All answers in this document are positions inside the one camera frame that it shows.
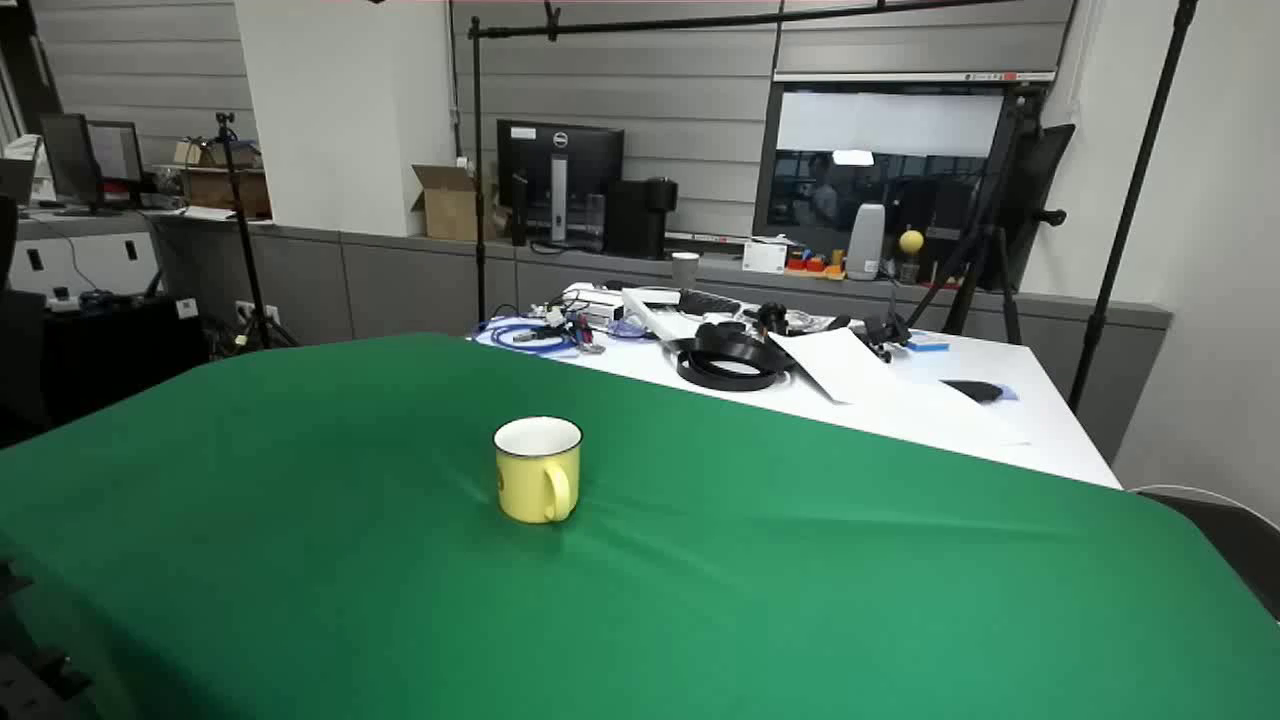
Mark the black light stand pole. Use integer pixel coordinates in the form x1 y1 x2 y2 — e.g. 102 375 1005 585
1064 0 1204 412

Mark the green table cloth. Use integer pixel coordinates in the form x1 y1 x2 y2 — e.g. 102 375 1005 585
0 333 1280 720

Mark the blue coiled cable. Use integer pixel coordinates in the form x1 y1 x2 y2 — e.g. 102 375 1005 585
479 310 600 359

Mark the small dark monitor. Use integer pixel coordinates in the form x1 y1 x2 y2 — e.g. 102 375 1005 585
35 113 149 210

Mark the open cardboard box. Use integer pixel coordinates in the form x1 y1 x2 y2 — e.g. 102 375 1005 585
409 159 483 242

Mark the black computer monitor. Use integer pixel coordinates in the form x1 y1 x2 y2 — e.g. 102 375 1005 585
492 114 628 253

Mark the black camera tripod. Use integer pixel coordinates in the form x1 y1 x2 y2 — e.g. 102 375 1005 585
904 83 1081 349

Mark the dark glass window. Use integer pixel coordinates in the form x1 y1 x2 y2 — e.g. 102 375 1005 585
754 77 1062 280

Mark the white paper sheet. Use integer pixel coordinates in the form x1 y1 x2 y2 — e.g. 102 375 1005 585
770 322 914 406

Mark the white small box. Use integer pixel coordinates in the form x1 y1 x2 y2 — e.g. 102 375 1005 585
741 230 794 275

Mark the thin black tripod stand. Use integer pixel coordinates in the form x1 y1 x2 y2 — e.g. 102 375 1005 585
211 107 300 356

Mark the yellow enamel mug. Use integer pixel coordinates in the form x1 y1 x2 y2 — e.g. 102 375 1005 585
492 412 589 528

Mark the brown cardboard box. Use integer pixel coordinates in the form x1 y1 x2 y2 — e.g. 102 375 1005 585
175 159 276 225

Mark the black box speaker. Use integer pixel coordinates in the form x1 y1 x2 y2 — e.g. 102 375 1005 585
606 175 681 260

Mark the black coiled cable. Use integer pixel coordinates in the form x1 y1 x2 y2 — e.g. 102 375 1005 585
673 317 798 397

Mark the black low cabinet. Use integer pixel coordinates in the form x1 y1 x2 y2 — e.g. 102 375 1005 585
0 291 215 449

